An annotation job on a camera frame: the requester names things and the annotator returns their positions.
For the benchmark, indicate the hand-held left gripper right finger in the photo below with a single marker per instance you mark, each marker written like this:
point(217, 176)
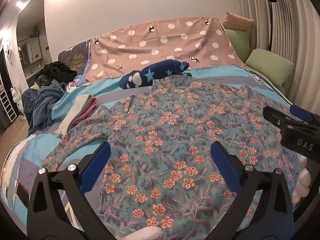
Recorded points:
point(226, 166)

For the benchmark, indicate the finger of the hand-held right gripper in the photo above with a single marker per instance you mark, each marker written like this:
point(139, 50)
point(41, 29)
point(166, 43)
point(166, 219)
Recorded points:
point(301, 112)
point(278, 118)

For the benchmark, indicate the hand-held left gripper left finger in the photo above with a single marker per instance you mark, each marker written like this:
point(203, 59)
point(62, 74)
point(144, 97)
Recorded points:
point(96, 166)

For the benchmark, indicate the floral print shirt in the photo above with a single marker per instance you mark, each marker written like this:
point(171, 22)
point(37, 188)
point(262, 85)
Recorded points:
point(162, 130)

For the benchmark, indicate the black clothes pile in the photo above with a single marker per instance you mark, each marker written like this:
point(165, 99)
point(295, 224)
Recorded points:
point(60, 71)

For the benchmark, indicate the person's right hand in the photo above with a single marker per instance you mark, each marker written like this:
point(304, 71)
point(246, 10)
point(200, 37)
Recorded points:
point(303, 182)

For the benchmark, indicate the person's left hand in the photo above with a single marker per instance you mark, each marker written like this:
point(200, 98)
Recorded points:
point(147, 233)

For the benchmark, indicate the green mattress cover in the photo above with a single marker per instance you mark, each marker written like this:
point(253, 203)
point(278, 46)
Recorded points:
point(280, 90)

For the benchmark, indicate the green pillow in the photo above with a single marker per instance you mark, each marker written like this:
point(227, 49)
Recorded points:
point(238, 43)
point(270, 66)

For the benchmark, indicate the pink folded cloth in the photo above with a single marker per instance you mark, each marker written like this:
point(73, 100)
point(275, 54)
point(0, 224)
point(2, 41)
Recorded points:
point(86, 112)

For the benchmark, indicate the white folded cloth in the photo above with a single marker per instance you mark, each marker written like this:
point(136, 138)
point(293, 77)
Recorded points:
point(75, 110)

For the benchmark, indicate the blue striped bed sheet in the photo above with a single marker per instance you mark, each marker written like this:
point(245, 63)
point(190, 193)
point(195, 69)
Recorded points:
point(75, 97)

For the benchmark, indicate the blue fleece blanket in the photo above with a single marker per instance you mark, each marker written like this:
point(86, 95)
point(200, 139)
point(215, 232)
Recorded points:
point(42, 105)

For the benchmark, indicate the grey pleated curtain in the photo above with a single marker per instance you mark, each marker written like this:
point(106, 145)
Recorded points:
point(295, 30)

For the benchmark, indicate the black floor lamp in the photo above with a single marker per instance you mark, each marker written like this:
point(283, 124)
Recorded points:
point(270, 17)

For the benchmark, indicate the camouflage cloth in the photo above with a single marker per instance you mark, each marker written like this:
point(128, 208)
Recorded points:
point(42, 80)

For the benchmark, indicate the white cat figurine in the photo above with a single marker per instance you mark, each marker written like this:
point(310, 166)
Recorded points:
point(17, 97)

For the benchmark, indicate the beige pillow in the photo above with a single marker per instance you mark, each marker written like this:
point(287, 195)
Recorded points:
point(237, 21)

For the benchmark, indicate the white rack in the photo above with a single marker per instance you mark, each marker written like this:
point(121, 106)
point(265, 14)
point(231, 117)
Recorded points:
point(7, 105)

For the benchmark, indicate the navy star print blanket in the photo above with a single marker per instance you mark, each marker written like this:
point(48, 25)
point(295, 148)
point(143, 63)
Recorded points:
point(155, 73)

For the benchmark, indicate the dark tree print cloth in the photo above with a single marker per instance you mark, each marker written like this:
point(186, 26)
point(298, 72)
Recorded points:
point(75, 57)

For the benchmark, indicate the pink polka dot sheet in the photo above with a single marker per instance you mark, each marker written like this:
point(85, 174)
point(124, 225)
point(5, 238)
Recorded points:
point(162, 42)

